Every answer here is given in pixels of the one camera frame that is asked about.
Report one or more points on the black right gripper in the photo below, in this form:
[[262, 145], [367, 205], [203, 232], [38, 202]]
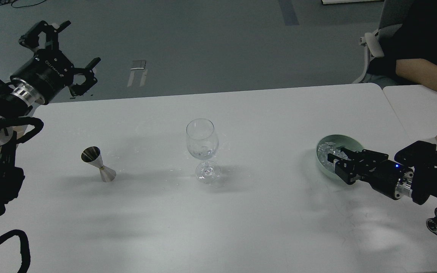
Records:
[[387, 177]]

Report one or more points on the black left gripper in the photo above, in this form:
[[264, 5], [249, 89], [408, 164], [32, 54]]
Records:
[[46, 77]]

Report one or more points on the clear ice cubes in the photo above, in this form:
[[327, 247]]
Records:
[[326, 148]]

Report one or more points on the steel double jigger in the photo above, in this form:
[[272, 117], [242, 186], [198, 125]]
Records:
[[93, 156]]

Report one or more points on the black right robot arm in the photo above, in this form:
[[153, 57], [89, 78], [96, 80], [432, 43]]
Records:
[[421, 156]]

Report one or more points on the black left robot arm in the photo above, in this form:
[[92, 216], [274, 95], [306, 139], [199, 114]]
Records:
[[17, 126]]

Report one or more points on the clear wine glass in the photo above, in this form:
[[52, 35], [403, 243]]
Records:
[[202, 144]]

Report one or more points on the green bowl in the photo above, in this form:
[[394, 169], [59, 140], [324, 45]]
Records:
[[340, 140]]

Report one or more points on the person in black shirt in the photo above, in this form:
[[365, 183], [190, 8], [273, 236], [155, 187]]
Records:
[[411, 54]]

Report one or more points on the grey office chair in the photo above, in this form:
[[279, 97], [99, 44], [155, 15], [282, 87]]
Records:
[[393, 14]]

